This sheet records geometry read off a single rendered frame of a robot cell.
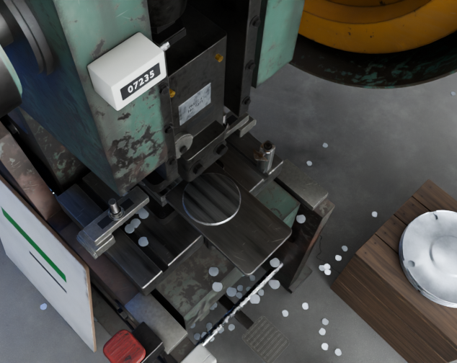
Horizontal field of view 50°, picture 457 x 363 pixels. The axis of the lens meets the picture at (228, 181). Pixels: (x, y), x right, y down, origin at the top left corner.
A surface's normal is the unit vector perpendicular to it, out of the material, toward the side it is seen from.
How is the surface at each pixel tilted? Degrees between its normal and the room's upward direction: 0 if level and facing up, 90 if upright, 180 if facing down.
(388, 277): 0
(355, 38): 90
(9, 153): 74
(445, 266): 0
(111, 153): 90
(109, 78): 0
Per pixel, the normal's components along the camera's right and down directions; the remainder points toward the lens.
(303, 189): 0.04, -0.48
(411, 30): -0.70, 0.61
